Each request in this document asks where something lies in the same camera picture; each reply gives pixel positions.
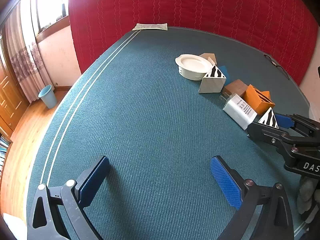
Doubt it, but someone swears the large zebra striped triangular block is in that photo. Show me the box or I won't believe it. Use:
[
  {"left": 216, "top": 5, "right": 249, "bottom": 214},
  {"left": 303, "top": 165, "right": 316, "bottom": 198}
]
[{"left": 199, "top": 65, "right": 227, "bottom": 94}]

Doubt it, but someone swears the light blue waste bin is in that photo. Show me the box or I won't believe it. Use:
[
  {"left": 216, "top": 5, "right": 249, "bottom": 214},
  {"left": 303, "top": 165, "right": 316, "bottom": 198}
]
[{"left": 38, "top": 84, "right": 58, "bottom": 109}]

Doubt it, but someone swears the window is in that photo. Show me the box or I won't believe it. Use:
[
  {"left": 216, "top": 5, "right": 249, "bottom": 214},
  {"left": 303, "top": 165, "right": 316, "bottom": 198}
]
[{"left": 35, "top": 0, "right": 70, "bottom": 34}]

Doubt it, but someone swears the rectangular wooden block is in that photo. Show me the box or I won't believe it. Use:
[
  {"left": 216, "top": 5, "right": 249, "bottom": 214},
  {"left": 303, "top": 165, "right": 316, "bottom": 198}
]
[{"left": 222, "top": 79, "right": 248, "bottom": 98}]

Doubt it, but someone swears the wooden door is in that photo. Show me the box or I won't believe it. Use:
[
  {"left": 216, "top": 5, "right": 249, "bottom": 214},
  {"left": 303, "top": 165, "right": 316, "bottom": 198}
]
[{"left": 0, "top": 37, "right": 28, "bottom": 138}]

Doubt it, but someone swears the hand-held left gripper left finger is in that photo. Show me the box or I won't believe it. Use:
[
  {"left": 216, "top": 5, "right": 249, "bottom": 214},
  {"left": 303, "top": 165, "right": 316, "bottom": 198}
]
[{"left": 27, "top": 155, "right": 110, "bottom": 240}]

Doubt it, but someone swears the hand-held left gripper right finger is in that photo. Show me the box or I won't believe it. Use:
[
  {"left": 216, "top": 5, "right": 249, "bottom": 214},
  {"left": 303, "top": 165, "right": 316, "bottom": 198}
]
[{"left": 210, "top": 155, "right": 295, "bottom": 240}]

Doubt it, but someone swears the blue block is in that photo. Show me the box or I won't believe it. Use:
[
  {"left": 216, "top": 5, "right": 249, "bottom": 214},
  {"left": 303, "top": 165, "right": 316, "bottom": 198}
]
[{"left": 218, "top": 66, "right": 230, "bottom": 83}]

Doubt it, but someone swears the red quilted blanket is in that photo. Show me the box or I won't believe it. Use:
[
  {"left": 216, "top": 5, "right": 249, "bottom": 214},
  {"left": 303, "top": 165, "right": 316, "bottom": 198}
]
[{"left": 68, "top": 0, "right": 319, "bottom": 85}]

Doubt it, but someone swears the bookshelf with books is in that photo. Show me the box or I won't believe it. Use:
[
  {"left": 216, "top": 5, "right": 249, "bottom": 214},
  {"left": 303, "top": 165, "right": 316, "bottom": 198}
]
[{"left": 0, "top": 127, "right": 13, "bottom": 180}]

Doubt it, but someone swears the printed paper sheet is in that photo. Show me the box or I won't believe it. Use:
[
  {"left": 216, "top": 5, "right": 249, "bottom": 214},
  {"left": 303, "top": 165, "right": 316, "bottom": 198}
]
[{"left": 132, "top": 23, "right": 168, "bottom": 31}]

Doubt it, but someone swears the person's right hand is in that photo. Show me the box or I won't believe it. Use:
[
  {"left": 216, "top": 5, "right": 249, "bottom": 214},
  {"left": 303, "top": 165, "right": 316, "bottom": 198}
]
[{"left": 296, "top": 176, "right": 320, "bottom": 215}]

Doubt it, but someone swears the small zebra striped triangular block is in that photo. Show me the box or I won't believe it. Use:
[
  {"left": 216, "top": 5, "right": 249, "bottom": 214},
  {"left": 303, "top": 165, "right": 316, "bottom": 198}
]
[{"left": 257, "top": 107, "right": 279, "bottom": 129}]

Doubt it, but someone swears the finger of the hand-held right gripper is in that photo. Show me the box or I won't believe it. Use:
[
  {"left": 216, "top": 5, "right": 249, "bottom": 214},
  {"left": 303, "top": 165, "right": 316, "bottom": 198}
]
[
  {"left": 274, "top": 113, "right": 320, "bottom": 137},
  {"left": 246, "top": 122, "right": 320, "bottom": 156}
]

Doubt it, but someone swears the orange striped triangular block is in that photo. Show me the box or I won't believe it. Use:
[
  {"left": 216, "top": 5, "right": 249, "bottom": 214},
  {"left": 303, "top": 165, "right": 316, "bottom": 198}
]
[{"left": 243, "top": 84, "right": 276, "bottom": 116}]

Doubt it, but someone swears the patterned curtain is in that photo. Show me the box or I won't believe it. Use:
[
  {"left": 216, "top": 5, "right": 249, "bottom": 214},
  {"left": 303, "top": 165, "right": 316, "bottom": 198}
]
[{"left": 5, "top": 0, "right": 54, "bottom": 103}]

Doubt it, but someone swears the white charger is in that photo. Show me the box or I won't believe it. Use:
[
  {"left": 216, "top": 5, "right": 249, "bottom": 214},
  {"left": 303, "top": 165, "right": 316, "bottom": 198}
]
[{"left": 219, "top": 93, "right": 258, "bottom": 130}]

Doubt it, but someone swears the tan wooden block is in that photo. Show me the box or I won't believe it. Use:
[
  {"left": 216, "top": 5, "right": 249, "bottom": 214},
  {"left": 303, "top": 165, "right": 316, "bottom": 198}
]
[{"left": 199, "top": 53, "right": 217, "bottom": 64}]

